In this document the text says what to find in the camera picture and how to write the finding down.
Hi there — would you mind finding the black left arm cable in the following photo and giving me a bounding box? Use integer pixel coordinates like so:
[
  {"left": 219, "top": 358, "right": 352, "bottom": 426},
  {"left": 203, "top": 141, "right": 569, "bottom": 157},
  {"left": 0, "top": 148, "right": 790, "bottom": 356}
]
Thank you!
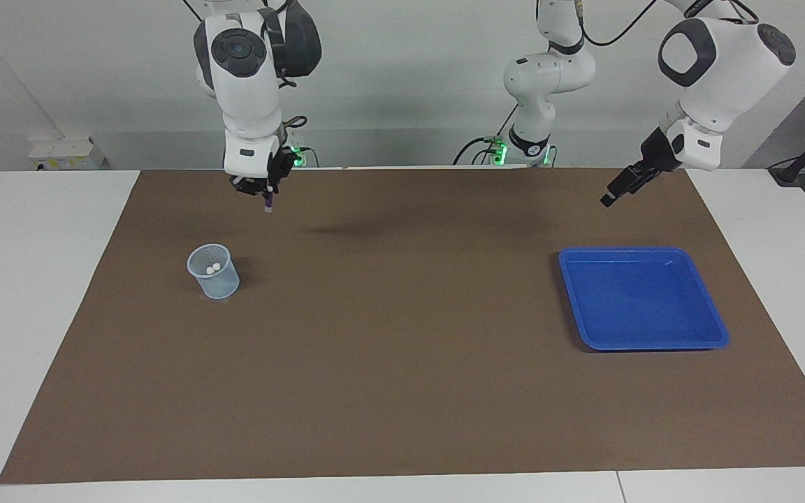
[{"left": 574, "top": 0, "right": 760, "bottom": 46}]

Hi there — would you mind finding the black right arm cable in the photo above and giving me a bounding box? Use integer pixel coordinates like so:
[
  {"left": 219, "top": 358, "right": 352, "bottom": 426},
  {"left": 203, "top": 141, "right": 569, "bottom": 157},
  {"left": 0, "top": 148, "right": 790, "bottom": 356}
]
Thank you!
[{"left": 182, "top": 0, "right": 309, "bottom": 151}]

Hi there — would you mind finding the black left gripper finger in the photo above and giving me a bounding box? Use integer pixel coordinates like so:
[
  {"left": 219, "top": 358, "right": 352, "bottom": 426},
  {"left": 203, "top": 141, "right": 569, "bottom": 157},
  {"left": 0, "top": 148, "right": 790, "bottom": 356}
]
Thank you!
[
  {"left": 600, "top": 178, "right": 637, "bottom": 208},
  {"left": 619, "top": 164, "right": 653, "bottom": 193}
]

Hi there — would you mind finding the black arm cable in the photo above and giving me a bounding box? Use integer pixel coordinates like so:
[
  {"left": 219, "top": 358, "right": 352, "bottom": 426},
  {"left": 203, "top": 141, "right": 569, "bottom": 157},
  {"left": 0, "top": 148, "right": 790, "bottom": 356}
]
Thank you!
[
  {"left": 182, "top": 0, "right": 309, "bottom": 151},
  {"left": 574, "top": 0, "right": 760, "bottom": 46}
]

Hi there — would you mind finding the light blue mesh cup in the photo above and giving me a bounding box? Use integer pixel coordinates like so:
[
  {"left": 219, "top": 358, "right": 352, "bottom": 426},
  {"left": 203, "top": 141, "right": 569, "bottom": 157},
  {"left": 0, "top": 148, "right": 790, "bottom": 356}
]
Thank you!
[{"left": 187, "top": 243, "right": 240, "bottom": 300}]

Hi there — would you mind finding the brown table mat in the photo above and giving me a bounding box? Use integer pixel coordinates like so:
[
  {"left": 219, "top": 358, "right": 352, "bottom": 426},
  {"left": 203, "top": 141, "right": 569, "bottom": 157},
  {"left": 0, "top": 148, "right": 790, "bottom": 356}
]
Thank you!
[{"left": 0, "top": 168, "right": 805, "bottom": 485}]

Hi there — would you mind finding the white socket box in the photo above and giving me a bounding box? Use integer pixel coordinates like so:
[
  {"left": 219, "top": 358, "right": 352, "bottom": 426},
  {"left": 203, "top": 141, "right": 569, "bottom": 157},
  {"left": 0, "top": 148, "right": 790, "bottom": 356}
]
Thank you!
[{"left": 29, "top": 135, "right": 106, "bottom": 170}]

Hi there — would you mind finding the blue plastic tray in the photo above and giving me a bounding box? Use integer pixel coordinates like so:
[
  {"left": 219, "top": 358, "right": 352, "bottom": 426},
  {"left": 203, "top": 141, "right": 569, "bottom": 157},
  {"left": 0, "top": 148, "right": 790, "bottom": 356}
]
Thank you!
[{"left": 558, "top": 246, "right": 730, "bottom": 351}]

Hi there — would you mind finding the black base cable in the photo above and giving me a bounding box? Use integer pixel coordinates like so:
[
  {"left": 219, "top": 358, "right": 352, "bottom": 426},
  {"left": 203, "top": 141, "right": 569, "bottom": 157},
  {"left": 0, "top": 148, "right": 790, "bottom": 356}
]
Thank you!
[{"left": 453, "top": 105, "right": 518, "bottom": 166}]

